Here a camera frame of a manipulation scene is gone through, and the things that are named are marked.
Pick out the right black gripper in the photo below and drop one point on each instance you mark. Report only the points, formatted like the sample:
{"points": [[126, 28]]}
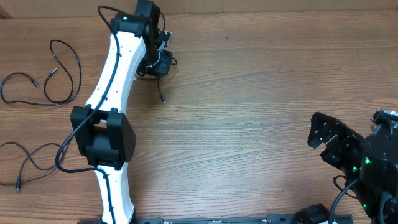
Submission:
{"points": [[344, 141]]}

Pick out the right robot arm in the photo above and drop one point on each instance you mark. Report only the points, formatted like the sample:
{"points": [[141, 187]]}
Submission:
{"points": [[369, 164]]}

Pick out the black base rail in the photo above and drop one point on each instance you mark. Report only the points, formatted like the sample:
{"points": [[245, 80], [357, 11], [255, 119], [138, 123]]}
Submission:
{"points": [[312, 214]]}

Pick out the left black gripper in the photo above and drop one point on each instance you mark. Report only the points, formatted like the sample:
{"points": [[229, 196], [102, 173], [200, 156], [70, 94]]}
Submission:
{"points": [[163, 67]]}

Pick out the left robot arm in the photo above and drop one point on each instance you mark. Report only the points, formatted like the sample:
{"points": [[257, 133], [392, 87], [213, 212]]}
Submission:
{"points": [[137, 50]]}

